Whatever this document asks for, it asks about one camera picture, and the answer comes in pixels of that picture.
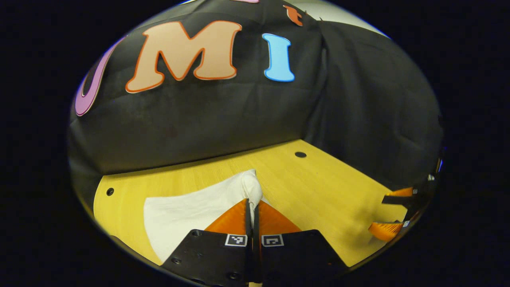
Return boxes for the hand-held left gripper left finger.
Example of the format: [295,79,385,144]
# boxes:
[161,198,254,287]

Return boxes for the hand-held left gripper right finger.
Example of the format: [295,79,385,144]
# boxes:
[253,199,351,284]

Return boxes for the black backdrop cloth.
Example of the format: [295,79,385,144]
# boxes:
[68,0,445,200]

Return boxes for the cream white jeans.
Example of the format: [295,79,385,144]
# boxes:
[143,169,264,263]

